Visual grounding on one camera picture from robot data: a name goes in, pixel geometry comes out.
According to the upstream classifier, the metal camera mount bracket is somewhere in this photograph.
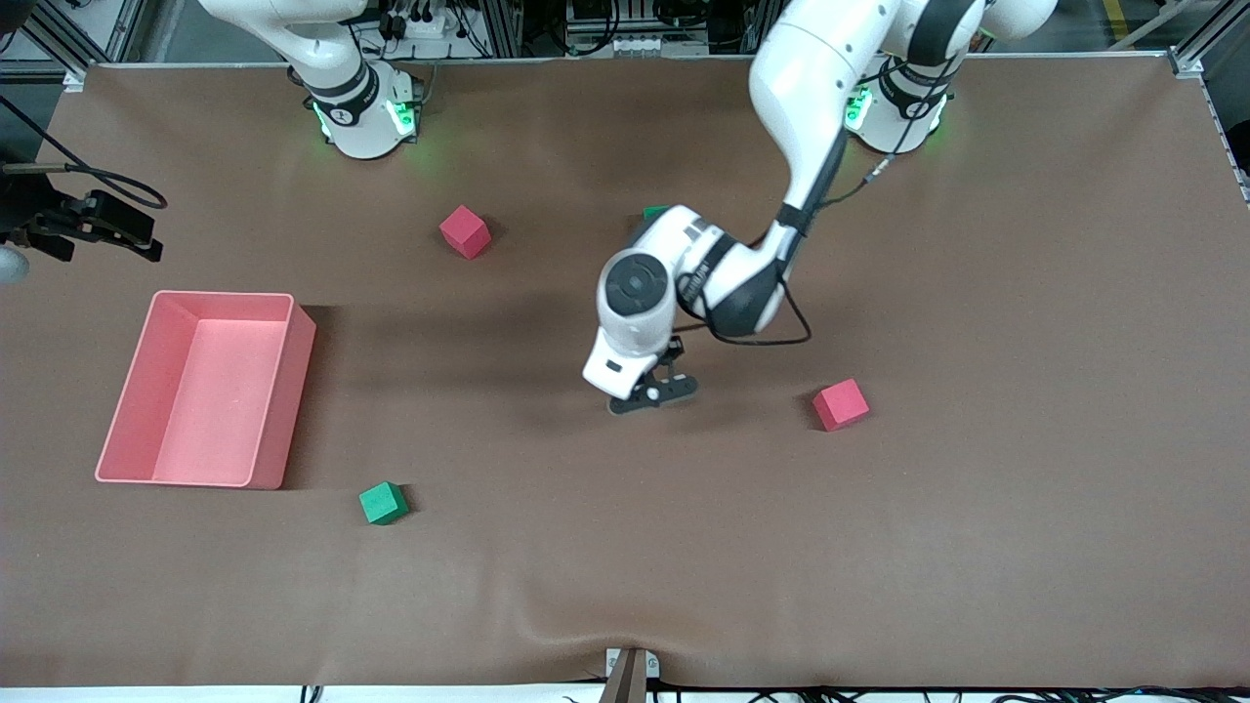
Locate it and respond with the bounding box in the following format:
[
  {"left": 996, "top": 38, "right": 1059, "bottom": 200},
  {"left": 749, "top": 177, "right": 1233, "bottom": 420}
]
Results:
[{"left": 603, "top": 646, "right": 662, "bottom": 703}]

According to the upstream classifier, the brown table cloth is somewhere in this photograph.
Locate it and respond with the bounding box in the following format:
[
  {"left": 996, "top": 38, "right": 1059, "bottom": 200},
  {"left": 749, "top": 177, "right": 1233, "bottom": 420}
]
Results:
[{"left": 0, "top": 54, "right": 1250, "bottom": 690}]

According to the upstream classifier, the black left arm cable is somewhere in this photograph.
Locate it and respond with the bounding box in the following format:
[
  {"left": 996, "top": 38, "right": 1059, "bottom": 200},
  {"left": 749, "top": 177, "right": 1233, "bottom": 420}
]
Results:
[{"left": 679, "top": 54, "right": 963, "bottom": 349}]

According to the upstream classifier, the white power strip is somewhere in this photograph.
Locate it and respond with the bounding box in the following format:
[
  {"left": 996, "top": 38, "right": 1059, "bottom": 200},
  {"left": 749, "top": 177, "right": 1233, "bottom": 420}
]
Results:
[{"left": 376, "top": 3, "right": 472, "bottom": 46}]

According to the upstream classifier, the aluminium frame profile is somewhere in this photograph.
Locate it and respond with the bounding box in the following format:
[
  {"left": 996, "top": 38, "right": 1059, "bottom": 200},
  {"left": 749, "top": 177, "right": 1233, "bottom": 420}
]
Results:
[
  {"left": 1167, "top": 0, "right": 1250, "bottom": 81},
  {"left": 15, "top": 0, "right": 143, "bottom": 71}
]

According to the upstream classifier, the red foam cube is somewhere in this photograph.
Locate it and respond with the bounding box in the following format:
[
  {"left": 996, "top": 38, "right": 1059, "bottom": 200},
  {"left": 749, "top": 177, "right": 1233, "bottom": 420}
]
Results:
[
  {"left": 437, "top": 204, "right": 493, "bottom": 262},
  {"left": 812, "top": 378, "right": 871, "bottom": 434}
]

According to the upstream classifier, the pink plastic bin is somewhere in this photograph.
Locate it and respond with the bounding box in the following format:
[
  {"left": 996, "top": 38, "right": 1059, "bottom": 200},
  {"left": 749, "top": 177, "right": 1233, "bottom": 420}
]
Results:
[{"left": 94, "top": 290, "right": 318, "bottom": 491}]

